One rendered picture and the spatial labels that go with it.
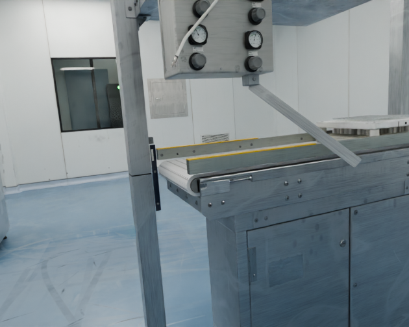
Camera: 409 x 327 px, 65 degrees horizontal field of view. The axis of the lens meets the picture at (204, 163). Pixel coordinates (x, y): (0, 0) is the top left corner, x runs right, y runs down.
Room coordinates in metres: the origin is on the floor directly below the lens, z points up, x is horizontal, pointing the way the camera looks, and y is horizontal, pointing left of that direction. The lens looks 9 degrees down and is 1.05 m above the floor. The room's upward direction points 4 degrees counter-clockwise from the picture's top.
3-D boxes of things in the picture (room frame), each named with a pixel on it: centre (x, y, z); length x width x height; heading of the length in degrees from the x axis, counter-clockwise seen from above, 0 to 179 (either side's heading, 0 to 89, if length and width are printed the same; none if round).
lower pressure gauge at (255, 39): (0.70, -0.12, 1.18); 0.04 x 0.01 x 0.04; 112
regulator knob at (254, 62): (0.69, -0.12, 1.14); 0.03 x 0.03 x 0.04; 22
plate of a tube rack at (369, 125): (1.07, -0.56, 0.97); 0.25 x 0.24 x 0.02; 21
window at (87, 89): (5.45, 1.61, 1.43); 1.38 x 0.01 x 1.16; 110
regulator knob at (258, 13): (0.70, -0.13, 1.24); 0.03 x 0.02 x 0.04; 112
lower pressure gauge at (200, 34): (0.65, 0.00, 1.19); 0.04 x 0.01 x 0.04; 112
